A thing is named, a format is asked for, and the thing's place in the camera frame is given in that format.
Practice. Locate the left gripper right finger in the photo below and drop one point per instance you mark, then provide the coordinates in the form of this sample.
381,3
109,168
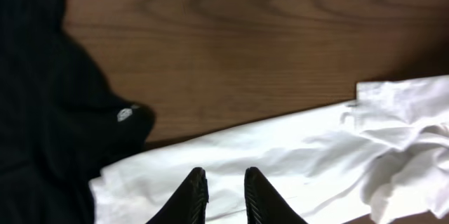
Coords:
264,205

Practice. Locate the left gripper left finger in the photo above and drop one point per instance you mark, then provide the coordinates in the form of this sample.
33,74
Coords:
187,205

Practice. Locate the white t-shirt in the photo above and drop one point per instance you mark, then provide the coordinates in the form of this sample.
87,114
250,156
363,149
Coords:
384,154

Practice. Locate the black t-shirt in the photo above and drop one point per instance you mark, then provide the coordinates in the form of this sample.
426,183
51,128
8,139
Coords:
61,123

